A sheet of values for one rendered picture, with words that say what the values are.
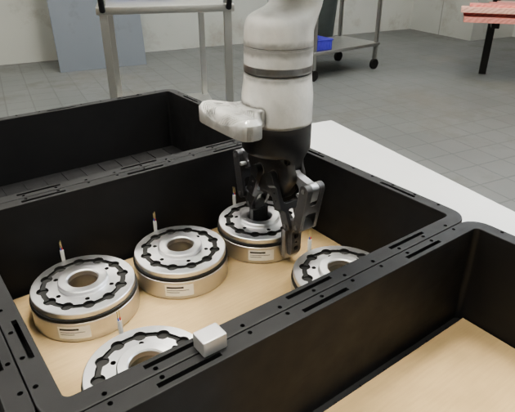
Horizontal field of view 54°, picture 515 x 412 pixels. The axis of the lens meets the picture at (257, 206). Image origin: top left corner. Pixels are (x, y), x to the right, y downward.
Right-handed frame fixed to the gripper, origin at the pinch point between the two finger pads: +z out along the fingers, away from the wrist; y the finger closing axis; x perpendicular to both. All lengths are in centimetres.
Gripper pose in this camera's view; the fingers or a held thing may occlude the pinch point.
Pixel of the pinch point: (274, 233)
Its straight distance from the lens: 60.9
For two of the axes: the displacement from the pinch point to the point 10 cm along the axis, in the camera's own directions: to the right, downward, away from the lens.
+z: -0.1, 8.9, 4.6
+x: -8.1, 2.7, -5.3
